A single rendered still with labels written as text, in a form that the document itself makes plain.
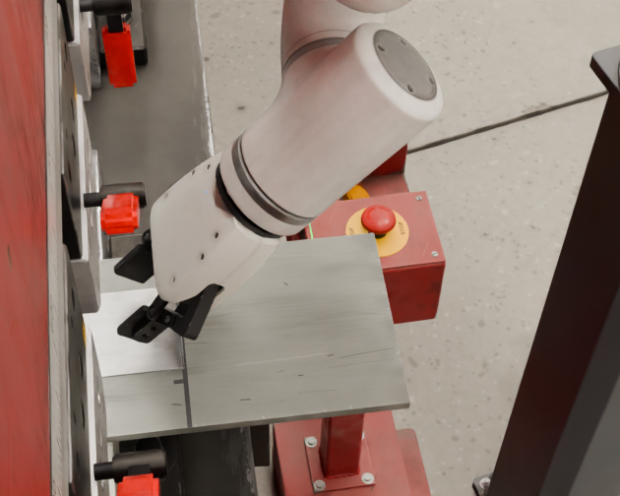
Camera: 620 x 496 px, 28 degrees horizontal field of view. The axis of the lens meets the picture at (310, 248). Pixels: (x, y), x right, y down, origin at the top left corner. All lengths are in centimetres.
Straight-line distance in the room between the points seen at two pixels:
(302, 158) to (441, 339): 143
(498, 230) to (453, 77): 42
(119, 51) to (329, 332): 30
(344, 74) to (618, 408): 92
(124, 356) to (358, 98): 35
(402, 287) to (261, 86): 129
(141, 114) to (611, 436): 77
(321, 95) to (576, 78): 192
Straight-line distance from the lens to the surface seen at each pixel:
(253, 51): 272
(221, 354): 106
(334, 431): 184
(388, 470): 199
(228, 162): 91
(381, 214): 139
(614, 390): 160
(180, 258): 95
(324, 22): 92
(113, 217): 75
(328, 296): 109
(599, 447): 175
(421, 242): 141
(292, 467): 199
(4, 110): 53
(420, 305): 146
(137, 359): 106
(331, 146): 85
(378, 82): 83
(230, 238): 91
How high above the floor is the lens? 190
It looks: 53 degrees down
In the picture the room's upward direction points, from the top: 2 degrees clockwise
